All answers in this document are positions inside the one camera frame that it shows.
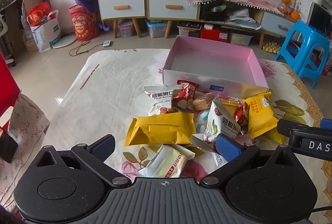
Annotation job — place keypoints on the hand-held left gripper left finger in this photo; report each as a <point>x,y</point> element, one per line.
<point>103,147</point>

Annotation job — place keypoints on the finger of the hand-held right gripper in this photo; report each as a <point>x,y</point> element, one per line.
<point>285,126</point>
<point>326,123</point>

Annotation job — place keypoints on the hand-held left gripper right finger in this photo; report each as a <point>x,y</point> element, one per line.
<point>228,147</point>

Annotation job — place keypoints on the white nut snack packet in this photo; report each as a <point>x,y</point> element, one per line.
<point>220,120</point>
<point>158,100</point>

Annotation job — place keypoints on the yellow packet with blue print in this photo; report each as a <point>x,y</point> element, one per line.
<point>259,115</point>

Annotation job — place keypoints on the red foil candy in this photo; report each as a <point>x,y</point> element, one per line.
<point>240,115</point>

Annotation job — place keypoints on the white blue bread packet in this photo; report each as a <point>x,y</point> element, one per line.
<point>201,120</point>

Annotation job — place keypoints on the gold snack packet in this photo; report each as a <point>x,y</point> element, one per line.
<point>229,104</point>

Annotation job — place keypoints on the clear cracker packet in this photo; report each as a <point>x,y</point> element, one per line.
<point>203,101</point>

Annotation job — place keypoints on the large yellow snack packet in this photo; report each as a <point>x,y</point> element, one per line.
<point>160,130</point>

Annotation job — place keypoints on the white red-label snack packet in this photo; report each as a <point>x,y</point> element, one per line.
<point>168,163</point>

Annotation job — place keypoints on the large red snack packet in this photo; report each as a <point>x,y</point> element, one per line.
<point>185,95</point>

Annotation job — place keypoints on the pink cardboard box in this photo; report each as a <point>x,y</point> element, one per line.
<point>207,63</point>

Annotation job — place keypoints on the yellow egg carton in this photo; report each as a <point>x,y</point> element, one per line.
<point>271,47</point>

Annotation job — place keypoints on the white branch-print bag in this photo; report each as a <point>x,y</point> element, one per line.
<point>26,120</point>

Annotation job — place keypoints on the blue plastic stool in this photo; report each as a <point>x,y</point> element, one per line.
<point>307,32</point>

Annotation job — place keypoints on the black smartphone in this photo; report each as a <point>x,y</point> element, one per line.
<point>6,145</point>

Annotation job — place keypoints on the wide clear storage bin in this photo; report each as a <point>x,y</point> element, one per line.
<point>240,38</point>

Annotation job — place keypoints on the small white floor device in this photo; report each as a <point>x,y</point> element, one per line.
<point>107,43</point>

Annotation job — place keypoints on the black microwave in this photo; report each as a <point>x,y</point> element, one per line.
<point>319,18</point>

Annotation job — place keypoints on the white drawer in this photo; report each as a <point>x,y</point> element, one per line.
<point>160,11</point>
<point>272,20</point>
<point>122,13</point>

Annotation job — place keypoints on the red chair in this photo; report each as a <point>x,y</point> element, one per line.
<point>7,89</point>

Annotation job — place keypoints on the round white board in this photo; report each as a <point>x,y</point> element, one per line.
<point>64,41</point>

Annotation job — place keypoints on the red flat box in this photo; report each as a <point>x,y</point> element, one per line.
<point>214,34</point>

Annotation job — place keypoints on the pile of papers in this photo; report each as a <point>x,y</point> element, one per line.
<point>241,16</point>

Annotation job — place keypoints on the clear jar of oranges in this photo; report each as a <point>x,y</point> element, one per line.
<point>282,8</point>

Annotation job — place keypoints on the dark-lid storage bin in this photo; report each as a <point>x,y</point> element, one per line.
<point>188,29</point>

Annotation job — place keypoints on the red printed bucket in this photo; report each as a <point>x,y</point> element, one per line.
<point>83,24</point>

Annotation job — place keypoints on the white shopping bag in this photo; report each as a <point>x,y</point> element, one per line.
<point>46,34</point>

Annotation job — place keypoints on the blue-lid storage bin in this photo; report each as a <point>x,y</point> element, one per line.
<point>155,29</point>

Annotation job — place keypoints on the black box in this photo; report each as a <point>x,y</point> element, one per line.
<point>214,16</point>

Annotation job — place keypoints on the red gift bag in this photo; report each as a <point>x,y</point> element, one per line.
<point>39,12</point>

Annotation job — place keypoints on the wooden bookshelf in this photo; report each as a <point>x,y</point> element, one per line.
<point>28,1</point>

